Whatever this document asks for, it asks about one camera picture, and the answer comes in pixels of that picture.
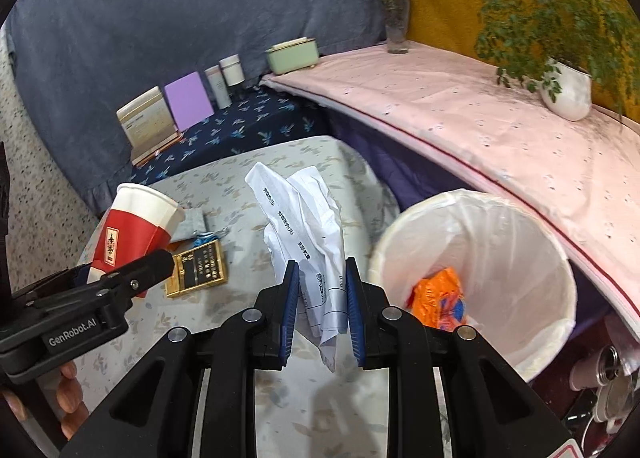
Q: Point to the white tube bottle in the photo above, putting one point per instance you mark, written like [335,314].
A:
[218,87]

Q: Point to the cream card stand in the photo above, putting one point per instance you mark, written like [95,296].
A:
[145,122]

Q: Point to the blue-grey cloth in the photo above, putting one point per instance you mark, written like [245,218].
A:
[150,12]

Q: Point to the white jar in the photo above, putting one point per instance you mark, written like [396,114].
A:
[231,70]

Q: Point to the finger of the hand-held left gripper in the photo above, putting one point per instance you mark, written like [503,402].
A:
[145,270]

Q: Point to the glass vase with pink flowers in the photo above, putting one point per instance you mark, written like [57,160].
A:
[397,32]

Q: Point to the grey fabric pouch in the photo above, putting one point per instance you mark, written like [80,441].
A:
[192,223]

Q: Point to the navy floral cloth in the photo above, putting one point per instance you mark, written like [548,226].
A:
[250,127]

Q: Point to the small blue wrapper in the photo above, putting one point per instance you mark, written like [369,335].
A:
[205,238]

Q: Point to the green plant in white pot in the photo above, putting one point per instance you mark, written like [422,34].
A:
[567,92]

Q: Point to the printed white paper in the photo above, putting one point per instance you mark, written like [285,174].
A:
[310,228]

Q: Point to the green tissue box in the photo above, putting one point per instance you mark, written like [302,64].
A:
[291,57]

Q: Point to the steel cup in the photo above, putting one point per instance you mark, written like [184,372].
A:
[610,360]

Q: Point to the white lined trash bin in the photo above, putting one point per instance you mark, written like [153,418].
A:
[500,248]

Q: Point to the person's left hand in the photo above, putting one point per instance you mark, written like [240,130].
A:
[70,388]

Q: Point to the pink cup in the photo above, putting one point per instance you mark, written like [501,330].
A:
[584,374]

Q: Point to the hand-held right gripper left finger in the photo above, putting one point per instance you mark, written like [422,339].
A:
[290,318]

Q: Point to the red and white paper cup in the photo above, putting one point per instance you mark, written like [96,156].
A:
[135,228]

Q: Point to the pink cloth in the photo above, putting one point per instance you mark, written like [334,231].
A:
[450,102]

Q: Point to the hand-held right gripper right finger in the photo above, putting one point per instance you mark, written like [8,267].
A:
[354,318]

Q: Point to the orange plastic bag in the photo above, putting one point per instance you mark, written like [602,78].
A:
[435,298]

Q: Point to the gold box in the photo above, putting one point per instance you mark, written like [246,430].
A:
[200,268]

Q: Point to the dark purple cloth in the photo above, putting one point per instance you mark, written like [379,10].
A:
[375,157]

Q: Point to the yellow cloth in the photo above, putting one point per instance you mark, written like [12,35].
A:
[440,22]

